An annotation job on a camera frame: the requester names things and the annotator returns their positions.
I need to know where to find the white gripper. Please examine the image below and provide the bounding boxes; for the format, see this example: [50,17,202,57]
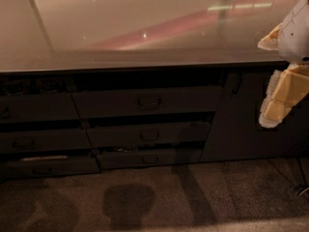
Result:
[258,0,309,129]

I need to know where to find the grey drawer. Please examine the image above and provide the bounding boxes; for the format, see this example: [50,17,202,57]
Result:
[0,129,91,154]
[87,122,211,148]
[0,94,79,124]
[0,156,100,180]
[72,86,223,118]
[97,148,202,170]

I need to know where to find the items in left drawer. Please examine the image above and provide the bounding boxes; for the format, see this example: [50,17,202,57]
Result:
[0,77,66,96]

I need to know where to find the grey cabinet door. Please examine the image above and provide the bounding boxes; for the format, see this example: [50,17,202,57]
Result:
[201,71,309,161]

